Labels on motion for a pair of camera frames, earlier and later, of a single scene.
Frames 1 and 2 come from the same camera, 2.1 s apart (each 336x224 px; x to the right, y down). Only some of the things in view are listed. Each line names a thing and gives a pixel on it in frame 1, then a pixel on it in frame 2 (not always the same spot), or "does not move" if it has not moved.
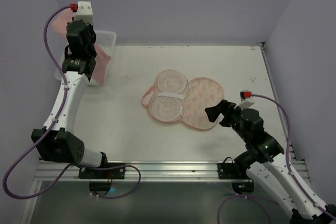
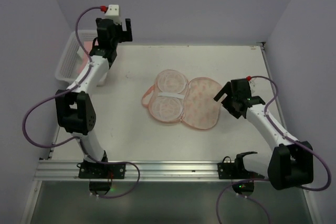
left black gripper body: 79,25 to 121,34
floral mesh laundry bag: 173,99 does not move
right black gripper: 227,112 to 234,102
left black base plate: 114,173 does not move
